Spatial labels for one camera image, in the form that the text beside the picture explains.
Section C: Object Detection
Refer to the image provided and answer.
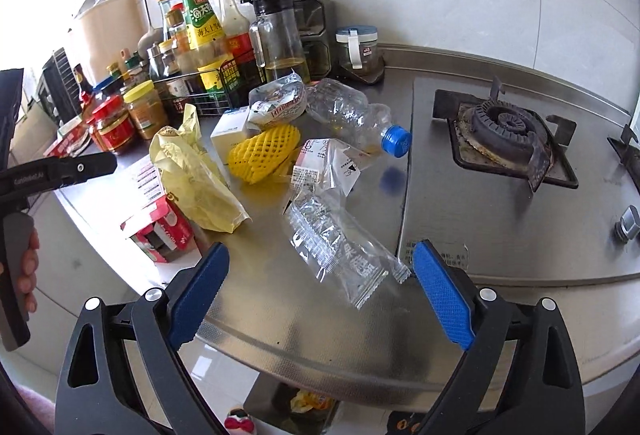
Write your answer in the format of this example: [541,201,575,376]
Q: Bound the large red sauce jar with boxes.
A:
[91,95,138,152]

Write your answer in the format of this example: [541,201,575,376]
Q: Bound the red and white carton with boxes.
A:
[120,195,196,264]

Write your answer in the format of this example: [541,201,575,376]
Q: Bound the black burner with pan support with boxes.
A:
[432,76,579,193]

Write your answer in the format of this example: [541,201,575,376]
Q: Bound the red bow slipper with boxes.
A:
[225,417,257,435]

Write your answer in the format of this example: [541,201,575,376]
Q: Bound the red snack packet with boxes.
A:
[44,124,92,157]

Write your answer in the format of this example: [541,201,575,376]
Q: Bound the black dish rack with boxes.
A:
[37,48,83,126]

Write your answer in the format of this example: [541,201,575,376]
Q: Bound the glass jar white clip lid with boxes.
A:
[335,26,379,71]

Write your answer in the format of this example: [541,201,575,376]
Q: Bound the glass oil jug black lid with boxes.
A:
[241,0,305,83]

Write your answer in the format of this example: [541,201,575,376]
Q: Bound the small white box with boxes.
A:
[210,109,261,161]

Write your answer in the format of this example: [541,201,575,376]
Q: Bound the person's left hand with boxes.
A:
[16,230,40,313]

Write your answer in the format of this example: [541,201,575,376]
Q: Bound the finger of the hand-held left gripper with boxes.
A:
[55,150,119,189]

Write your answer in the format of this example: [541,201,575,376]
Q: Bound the clear wrapper with red label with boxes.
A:
[290,138,383,196]

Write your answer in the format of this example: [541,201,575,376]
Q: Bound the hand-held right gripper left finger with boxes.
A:
[55,242,231,435]

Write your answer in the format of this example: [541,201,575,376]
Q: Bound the yellow cap green label bottle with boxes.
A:
[179,0,226,96]

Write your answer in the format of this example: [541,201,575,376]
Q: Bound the stainless steel gas stove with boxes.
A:
[397,75,640,286]

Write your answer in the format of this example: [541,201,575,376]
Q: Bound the black holder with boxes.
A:
[332,60,386,84]

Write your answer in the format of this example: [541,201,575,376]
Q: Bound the dark grey trash bin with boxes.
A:
[245,372,351,435]

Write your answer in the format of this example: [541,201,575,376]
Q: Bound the black wire rack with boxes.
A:
[150,60,266,117]

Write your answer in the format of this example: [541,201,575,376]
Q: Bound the grey rounded lid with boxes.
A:
[137,28,163,57]

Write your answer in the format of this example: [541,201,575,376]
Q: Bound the yellow foam fruit net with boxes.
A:
[227,125,302,186]

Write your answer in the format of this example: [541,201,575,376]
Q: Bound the yellow plastic bag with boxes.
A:
[150,104,251,234]

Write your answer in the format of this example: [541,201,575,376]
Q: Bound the large clear printed plastic wrapper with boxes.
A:
[285,189,412,311]

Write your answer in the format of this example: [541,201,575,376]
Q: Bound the clear plastic bottle blue cap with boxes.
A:
[305,78,412,158]

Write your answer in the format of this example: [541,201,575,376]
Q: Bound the grey wall spice rack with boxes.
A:
[292,0,333,78]

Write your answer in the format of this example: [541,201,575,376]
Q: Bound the red cap sauce bottle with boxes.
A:
[215,0,261,86]

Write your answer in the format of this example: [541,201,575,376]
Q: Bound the white paper leaflet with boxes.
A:
[122,159,168,206]

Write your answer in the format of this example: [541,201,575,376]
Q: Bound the yellow lid jar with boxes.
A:
[123,80,169,141]

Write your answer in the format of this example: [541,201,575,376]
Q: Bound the silver stove knob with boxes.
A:
[614,209,640,243]

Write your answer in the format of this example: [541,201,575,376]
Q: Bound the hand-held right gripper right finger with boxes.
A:
[412,239,586,435]

